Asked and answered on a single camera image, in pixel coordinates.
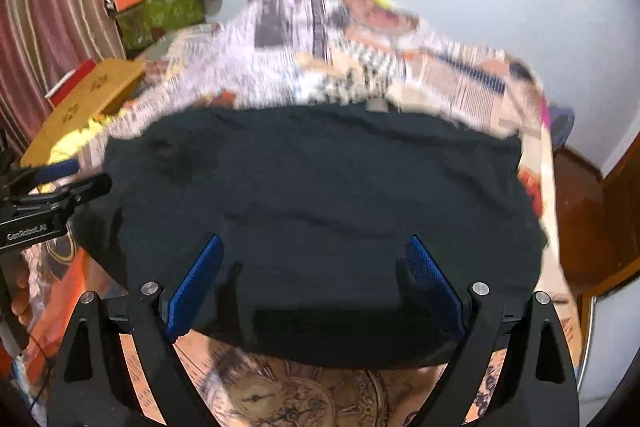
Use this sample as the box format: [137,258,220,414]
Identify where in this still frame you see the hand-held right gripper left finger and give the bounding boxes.
[46,234,224,427]

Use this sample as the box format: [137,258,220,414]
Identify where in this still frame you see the newspaper print bed sheet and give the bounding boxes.
[20,0,583,427]

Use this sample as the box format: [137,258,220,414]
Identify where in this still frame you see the striped brown curtain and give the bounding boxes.
[0,0,128,158]

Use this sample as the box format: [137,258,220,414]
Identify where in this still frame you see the green patterned box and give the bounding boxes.
[114,0,207,52]

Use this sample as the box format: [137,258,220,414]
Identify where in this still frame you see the brown wooden door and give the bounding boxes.
[597,142,640,298]

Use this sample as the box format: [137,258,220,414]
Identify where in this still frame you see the purple object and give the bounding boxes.
[545,106,575,152]

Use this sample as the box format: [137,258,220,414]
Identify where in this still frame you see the person's left hand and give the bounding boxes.
[9,256,32,324]

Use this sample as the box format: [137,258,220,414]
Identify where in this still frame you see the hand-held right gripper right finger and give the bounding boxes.
[406,235,581,427]

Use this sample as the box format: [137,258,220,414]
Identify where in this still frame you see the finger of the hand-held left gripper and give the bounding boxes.
[34,159,82,184]
[15,173,113,214]

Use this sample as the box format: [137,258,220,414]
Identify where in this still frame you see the black zip hoodie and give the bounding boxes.
[70,99,548,370]

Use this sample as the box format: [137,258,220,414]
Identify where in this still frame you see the red book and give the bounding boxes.
[44,59,96,108]

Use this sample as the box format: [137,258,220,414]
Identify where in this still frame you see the yellow cloth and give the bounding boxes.
[47,117,121,164]

